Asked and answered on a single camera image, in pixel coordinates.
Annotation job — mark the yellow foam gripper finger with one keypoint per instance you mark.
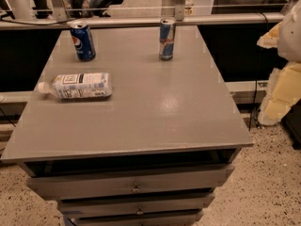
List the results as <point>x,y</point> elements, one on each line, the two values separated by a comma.
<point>282,93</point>
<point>270,38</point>

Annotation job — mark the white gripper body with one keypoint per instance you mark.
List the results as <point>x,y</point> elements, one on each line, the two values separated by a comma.
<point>291,37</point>

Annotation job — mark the clear plastic bottle white label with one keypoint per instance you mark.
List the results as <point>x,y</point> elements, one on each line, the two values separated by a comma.
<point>78,86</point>

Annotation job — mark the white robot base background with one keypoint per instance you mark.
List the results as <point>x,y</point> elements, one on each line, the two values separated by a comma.
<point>20,9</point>

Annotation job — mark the blue silver Red Bull can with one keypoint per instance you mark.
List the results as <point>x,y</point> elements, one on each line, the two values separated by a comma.
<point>166,38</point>

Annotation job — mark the grey drawer cabinet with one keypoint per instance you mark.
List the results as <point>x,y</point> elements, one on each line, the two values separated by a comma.
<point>161,114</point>

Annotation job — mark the bottom grey drawer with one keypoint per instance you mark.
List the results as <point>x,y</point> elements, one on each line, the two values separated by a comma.
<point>150,219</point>

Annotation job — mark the grey drawer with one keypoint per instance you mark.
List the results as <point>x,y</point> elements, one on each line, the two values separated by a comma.
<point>150,219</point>
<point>130,182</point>
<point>137,205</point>

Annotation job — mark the top grey drawer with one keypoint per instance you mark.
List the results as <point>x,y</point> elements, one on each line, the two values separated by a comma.
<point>130,182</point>

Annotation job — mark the middle grey drawer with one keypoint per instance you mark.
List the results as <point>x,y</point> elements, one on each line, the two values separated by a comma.
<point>137,205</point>

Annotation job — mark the blue Pepsi can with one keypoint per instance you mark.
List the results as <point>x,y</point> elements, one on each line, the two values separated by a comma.
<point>82,40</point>

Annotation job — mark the metal railing frame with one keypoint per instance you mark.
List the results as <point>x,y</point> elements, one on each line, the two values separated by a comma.
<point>150,12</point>

